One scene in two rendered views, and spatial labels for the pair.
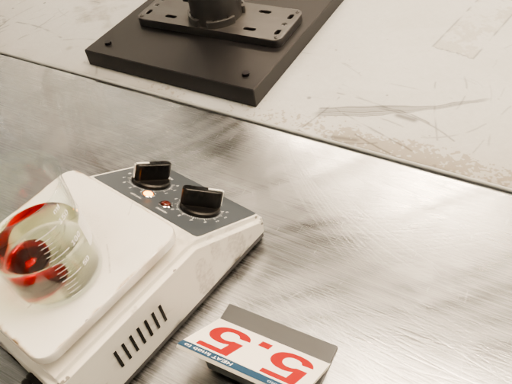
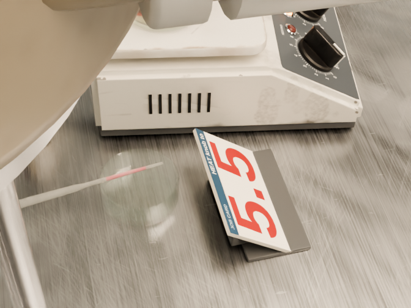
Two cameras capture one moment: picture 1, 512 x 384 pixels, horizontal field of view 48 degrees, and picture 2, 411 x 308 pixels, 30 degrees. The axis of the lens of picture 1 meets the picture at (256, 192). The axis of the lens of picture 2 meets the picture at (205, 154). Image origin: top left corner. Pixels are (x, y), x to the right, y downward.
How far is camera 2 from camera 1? 0.18 m
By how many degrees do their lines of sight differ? 25
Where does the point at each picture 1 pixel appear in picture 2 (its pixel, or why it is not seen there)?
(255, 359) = (236, 189)
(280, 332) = (282, 199)
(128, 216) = not seen: hidden behind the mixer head
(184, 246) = (264, 64)
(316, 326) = (314, 222)
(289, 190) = not seen: outside the picture
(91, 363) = (128, 85)
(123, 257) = (210, 31)
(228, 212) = (336, 77)
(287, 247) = (362, 152)
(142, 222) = (250, 19)
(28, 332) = not seen: hidden behind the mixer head
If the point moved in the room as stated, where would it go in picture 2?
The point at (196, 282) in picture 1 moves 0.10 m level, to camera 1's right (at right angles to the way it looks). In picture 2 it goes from (255, 105) to (373, 176)
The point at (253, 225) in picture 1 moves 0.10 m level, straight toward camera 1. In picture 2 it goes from (345, 105) to (266, 187)
